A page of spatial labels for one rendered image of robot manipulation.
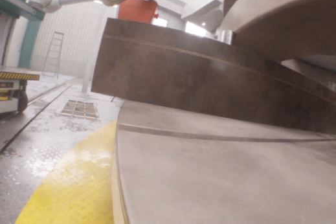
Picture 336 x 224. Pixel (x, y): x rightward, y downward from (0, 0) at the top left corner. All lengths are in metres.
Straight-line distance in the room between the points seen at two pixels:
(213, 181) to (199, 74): 0.66
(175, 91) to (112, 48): 0.36
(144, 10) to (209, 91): 0.51
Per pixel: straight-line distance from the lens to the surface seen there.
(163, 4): 4.16
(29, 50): 14.62
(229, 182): 0.19
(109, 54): 0.80
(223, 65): 0.85
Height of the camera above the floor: 0.40
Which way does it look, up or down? 3 degrees down
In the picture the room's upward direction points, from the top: 11 degrees clockwise
